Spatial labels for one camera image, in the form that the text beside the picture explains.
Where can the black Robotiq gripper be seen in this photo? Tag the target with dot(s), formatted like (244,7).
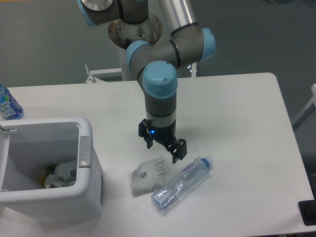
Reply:
(165,136)

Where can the white paper wrapper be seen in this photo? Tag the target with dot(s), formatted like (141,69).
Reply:
(148,177)

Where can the clear plastic bottle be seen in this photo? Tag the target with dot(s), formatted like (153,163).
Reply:
(182,183)

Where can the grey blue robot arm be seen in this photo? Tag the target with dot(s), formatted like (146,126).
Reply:
(152,64)

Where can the trash pile inside can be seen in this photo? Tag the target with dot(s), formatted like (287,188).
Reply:
(59,175)

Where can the white plastic trash can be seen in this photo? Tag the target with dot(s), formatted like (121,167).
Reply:
(27,147)

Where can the blue labelled water bottle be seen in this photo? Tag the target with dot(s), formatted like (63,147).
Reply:
(9,107)

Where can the black clamp at table edge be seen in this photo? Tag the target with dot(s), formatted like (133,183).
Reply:
(308,211)

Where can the white metal base frame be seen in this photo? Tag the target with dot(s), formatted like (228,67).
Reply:
(115,74)

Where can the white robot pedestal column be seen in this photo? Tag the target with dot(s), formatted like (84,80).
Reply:
(123,49)

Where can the white frame at right edge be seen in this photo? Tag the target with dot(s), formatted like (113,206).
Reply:
(306,111)

